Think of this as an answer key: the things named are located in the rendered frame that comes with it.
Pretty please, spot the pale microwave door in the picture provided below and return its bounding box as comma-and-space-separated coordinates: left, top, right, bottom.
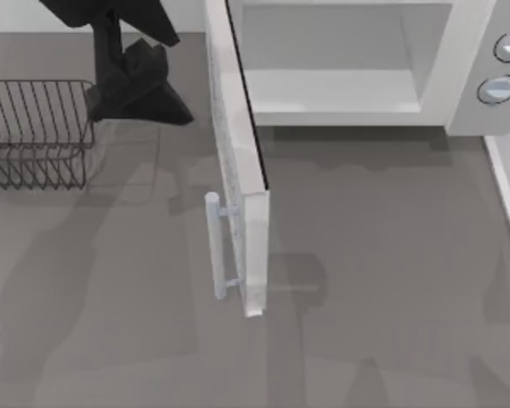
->
203, 0, 271, 320

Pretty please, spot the pale microwave oven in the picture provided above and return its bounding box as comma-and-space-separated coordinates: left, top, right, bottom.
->
220, 0, 510, 138

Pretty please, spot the dark wire basket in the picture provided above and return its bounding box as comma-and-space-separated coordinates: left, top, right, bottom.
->
0, 79, 96, 191

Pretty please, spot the pale grey door handle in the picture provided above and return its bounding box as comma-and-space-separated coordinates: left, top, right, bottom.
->
204, 191, 241, 301

